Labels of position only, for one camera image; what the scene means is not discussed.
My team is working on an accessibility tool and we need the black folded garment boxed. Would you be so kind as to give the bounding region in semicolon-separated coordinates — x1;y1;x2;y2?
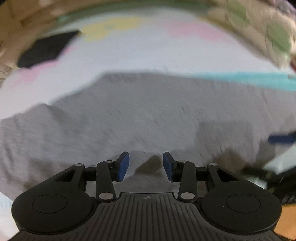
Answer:
17;31;81;69

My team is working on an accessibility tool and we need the wooden headboard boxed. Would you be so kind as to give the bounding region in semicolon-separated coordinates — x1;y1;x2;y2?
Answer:
1;0;110;66

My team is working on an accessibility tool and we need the floral bed sheet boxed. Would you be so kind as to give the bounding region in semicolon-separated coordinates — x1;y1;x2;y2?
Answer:
1;4;295;240

